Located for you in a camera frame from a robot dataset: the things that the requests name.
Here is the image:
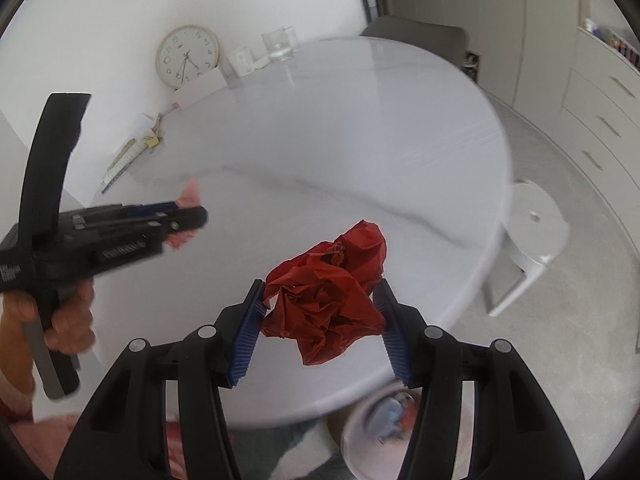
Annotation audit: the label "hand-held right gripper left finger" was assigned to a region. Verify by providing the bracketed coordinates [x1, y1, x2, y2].
[54, 279, 266, 480]

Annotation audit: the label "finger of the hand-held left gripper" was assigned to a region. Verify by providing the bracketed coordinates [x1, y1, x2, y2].
[120, 200, 183, 218]
[150, 207, 209, 235]

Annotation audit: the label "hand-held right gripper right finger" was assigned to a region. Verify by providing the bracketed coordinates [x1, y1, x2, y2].
[372, 280, 586, 480]

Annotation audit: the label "pink plastic wrapper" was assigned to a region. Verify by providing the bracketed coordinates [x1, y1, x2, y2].
[165, 177, 203, 251]

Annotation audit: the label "red plastic bag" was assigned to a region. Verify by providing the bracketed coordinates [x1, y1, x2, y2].
[260, 219, 388, 367]

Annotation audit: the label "white plastic bin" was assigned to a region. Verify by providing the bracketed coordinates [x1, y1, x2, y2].
[327, 382, 426, 480]

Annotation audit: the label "person's left forearm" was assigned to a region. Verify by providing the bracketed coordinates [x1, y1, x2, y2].
[0, 322, 38, 411]

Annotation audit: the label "person's left hand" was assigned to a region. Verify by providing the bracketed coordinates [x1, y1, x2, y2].
[0, 280, 97, 361]

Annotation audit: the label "person's green pants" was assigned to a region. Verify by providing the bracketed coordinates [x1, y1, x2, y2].
[232, 417, 351, 480]

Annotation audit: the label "white cardboard box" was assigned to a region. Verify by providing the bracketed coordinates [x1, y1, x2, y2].
[172, 67, 228, 110]

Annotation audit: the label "white mug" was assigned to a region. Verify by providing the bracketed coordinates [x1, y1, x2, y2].
[226, 47, 257, 78]

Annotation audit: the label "white plastic stool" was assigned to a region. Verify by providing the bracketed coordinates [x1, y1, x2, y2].
[487, 179, 571, 317]

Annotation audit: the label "person's pink garment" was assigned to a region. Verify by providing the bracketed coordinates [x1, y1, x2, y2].
[7, 410, 190, 480]

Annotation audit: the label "clear drinking glass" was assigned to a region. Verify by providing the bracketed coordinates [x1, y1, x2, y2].
[261, 26, 299, 62]

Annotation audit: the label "grey chair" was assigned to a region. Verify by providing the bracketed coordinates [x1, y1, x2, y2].
[360, 16, 473, 68]

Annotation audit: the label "white drawer cabinet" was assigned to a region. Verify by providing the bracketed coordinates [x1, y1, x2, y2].
[552, 25, 640, 241]

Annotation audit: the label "tall white cupboard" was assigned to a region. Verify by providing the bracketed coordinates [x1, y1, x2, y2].
[382, 0, 581, 111]

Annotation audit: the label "row of small shelf items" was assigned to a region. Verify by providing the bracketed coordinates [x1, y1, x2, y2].
[580, 17, 640, 68]

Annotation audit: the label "round white wall clock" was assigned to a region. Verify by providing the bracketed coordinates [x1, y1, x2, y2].
[155, 25, 221, 88]

